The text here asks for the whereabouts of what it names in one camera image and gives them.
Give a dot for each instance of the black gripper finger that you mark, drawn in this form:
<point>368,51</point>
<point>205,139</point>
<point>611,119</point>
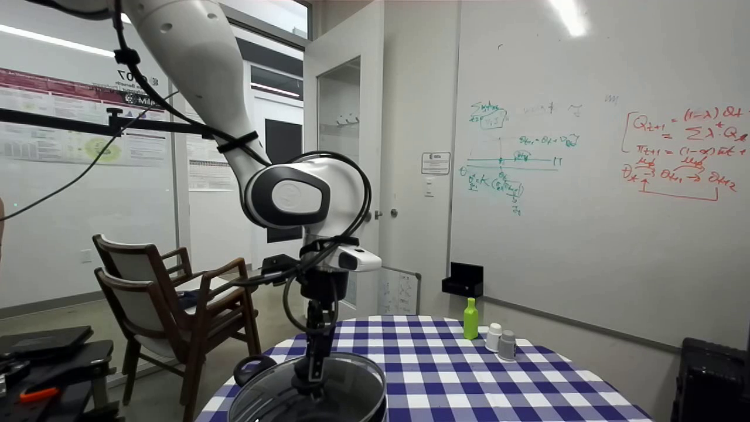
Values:
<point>325,360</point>
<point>308,362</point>

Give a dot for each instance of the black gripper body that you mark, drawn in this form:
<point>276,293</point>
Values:
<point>320,301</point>

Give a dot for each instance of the black cooking pot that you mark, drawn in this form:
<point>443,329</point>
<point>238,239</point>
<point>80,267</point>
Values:
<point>250,367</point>

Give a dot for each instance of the blue white checkered tablecloth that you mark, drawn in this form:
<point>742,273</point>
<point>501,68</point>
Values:
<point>470,382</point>

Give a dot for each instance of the green plastic bottle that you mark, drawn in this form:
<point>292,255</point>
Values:
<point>470,322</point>

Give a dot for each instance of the wooden chair grey cushion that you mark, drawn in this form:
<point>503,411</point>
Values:
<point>129,254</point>
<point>148,312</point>

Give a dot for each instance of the white shaker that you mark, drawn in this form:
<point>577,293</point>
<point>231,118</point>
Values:
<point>492,337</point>

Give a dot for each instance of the grey shaker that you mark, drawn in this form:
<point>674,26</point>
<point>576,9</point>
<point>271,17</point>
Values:
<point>506,346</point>

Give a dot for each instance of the black workbench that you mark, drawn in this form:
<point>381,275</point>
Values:
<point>70,367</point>

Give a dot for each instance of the black laptop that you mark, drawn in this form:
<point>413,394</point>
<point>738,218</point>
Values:
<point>42,340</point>

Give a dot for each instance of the black suitcase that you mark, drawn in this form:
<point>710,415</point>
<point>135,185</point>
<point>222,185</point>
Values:
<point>716,382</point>

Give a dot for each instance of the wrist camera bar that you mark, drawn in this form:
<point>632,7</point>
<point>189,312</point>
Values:
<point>353,258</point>

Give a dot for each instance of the black wall box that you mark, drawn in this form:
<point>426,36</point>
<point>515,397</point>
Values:
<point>464,279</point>

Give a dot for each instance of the wall whiteboard with writing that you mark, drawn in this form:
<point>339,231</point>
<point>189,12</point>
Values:
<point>587,235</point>

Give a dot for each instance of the wall poster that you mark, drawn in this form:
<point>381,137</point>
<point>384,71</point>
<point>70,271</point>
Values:
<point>48,143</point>

